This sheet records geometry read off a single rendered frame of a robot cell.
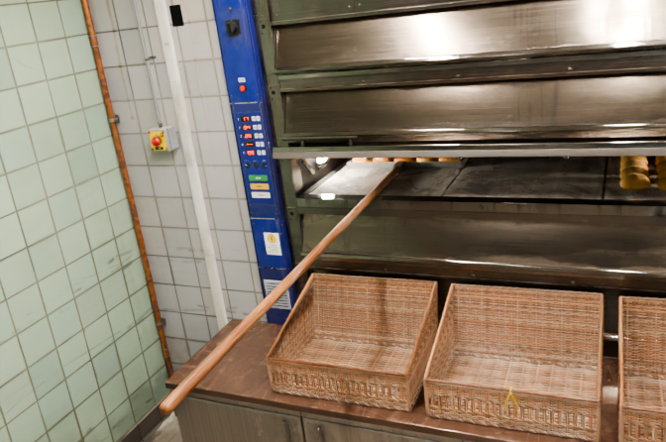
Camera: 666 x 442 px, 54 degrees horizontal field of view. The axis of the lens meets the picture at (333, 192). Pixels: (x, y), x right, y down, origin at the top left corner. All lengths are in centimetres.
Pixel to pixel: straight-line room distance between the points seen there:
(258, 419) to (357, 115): 123
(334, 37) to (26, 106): 125
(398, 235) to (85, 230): 138
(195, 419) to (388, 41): 167
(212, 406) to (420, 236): 106
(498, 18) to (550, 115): 37
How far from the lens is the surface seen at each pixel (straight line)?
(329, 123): 255
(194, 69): 283
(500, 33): 232
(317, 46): 253
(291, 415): 255
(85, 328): 312
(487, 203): 247
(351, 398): 244
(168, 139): 292
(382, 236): 264
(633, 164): 273
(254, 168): 275
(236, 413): 268
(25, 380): 295
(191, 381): 158
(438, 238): 257
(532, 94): 235
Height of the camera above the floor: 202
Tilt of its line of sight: 18 degrees down
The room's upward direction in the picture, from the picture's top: 7 degrees counter-clockwise
